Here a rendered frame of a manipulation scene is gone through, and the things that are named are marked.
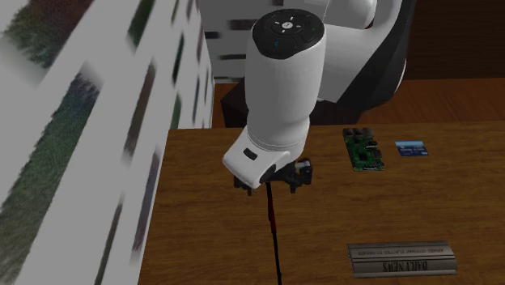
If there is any brown wooden table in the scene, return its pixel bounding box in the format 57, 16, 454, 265
137, 121, 505, 285

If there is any folded grey newspaper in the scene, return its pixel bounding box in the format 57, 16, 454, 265
346, 240, 459, 279

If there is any blue card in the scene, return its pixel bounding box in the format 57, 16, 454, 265
394, 140, 430, 158

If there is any green circuit board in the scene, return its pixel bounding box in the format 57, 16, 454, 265
342, 126, 386, 172

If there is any black and red thin rod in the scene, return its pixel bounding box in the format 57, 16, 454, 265
265, 181, 284, 285

